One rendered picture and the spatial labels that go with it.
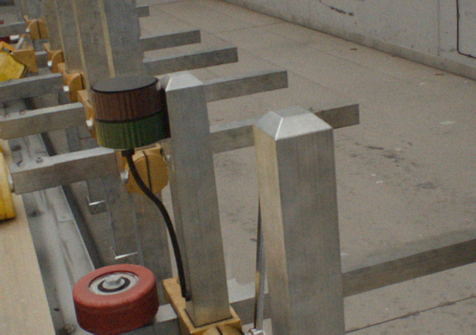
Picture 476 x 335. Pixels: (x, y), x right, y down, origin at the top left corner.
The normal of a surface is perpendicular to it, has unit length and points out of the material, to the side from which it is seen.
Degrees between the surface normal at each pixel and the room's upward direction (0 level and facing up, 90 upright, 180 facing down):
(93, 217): 0
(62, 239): 0
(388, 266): 90
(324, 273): 90
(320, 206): 90
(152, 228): 90
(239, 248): 0
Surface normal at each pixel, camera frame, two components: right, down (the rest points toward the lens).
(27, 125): 0.33, 0.28
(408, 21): -0.94, 0.19
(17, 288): -0.10, -0.94
